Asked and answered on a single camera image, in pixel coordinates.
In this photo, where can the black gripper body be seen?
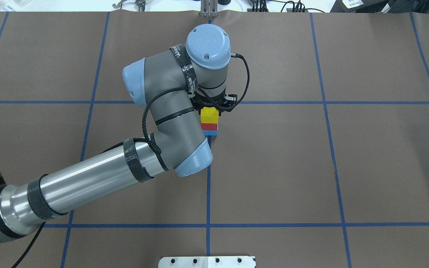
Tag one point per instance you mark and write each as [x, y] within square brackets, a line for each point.
[200, 104]

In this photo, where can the yellow wooden block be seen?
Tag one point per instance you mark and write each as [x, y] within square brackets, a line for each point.
[209, 115]

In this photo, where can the red wooden block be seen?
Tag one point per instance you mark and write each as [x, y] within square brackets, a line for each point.
[210, 127]

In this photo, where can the blue wooden block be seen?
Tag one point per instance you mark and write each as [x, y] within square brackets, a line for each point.
[210, 133]

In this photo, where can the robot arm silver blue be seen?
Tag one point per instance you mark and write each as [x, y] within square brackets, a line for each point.
[171, 86]

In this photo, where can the black box with label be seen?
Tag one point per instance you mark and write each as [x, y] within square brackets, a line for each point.
[358, 6]

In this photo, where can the aluminium frame post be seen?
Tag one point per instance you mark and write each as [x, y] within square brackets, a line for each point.
[209, 8]

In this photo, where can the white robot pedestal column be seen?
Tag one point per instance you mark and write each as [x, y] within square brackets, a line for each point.
[208, 262]

